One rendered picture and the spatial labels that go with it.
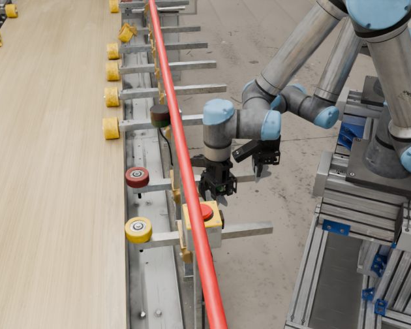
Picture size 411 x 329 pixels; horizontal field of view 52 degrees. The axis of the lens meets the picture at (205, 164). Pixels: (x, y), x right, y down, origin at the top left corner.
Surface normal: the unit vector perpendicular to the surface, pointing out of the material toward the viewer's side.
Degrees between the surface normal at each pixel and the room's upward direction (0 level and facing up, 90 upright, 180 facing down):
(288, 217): 0
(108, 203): 0
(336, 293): 0
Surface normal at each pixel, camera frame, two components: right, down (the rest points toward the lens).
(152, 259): 0.00, -0.79
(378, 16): -0.12, 0.51
